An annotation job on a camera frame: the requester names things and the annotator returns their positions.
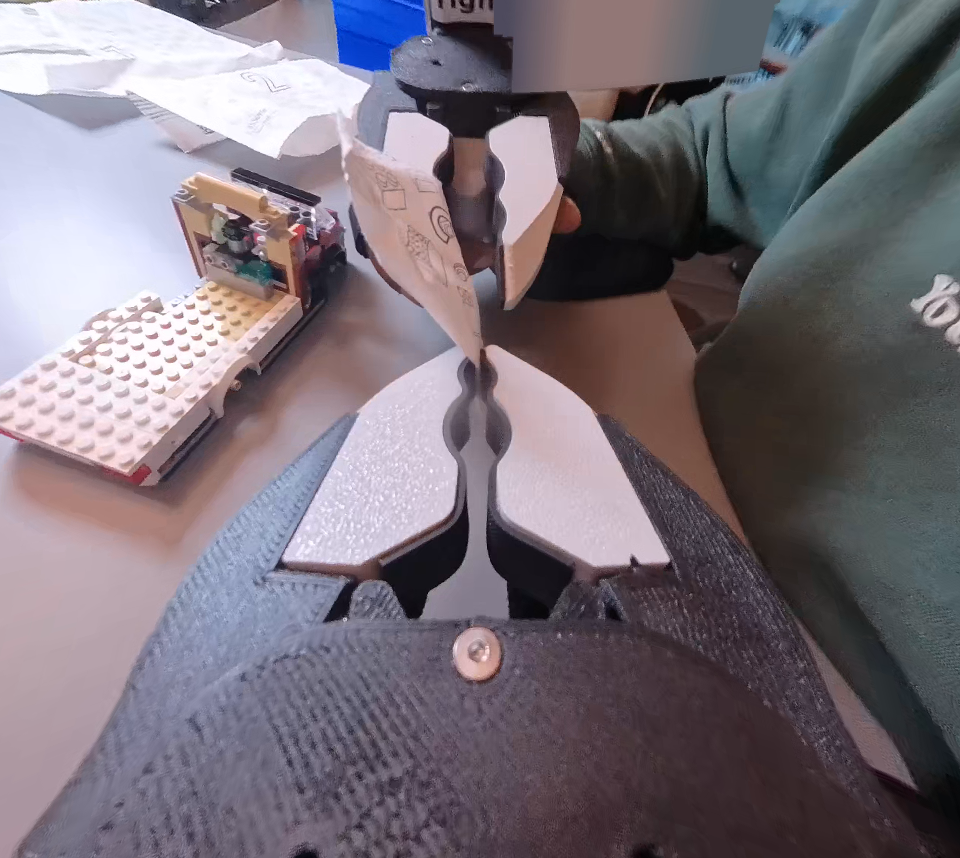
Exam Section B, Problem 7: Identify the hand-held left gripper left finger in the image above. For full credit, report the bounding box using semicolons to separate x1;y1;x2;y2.
279;348;481;578

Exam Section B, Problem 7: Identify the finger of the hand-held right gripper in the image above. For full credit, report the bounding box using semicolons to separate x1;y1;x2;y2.
382;110;468;252
486;114;565;312

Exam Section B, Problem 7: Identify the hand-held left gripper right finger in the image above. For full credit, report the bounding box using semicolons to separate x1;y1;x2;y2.
480;345;672;583

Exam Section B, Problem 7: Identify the small brick-print paper bag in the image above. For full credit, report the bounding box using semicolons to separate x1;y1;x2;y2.
336;111;485;360

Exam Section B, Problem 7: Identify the toy brick truck model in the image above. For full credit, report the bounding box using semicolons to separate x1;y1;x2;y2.
0;168;350;488

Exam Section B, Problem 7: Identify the white long brick plate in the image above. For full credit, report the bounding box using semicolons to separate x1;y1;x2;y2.
15;340;249;443
0;378;219;483

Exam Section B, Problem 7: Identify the blue storage bin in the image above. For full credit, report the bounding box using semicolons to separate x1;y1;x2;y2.
330;0;429;72

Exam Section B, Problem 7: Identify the printed paper bag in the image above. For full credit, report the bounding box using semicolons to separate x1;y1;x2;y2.
0;0;286;98

